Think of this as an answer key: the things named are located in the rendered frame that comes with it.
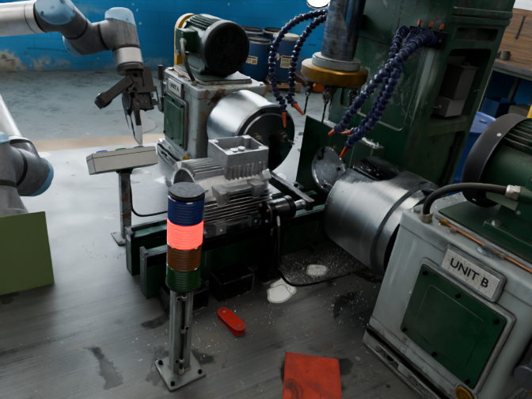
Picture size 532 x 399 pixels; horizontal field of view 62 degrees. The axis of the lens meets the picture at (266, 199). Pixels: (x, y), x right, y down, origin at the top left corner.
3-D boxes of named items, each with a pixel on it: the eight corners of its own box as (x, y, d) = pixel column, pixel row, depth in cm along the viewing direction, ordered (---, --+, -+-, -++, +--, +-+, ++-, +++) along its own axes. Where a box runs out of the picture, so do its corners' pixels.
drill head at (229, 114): (241, 138, 180) (247, 77, 169) (297, 175, 155) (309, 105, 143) (185, 146, 166) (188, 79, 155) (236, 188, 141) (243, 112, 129)
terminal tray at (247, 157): (244, 159, 122) (247, 134, 119) (266, 174, 115) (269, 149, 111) (206, 165, 116) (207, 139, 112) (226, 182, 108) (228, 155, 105)
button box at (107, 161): (150, 166, 127) (146, 148, 127) (159, 163, 121) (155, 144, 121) (89, 175, 118) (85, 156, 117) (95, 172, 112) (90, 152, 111)
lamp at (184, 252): (191, 248, 82) (192, 227, 80) (207, 266, 78) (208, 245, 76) (161, 256, 79) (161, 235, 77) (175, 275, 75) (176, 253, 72)
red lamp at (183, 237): (192, 227, 80) (193, 206, 78) (208, 245, 76) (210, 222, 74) (161, 235, 77) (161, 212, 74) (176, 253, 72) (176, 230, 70)
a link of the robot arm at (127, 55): (116, 47, 116) (108, 57, 123) (120, 64, 116) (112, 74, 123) (144, 47, 120) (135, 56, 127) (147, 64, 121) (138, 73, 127)
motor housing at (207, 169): (232, 200, 132) (237, 141, 123) (268, 232, 119) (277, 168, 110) (169, 214, 121) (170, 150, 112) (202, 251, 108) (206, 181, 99)
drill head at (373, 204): (358, 215, 134) (377, 138, 123) (480, 296, 106) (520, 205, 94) (294, 234, 121) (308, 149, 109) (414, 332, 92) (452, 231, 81)
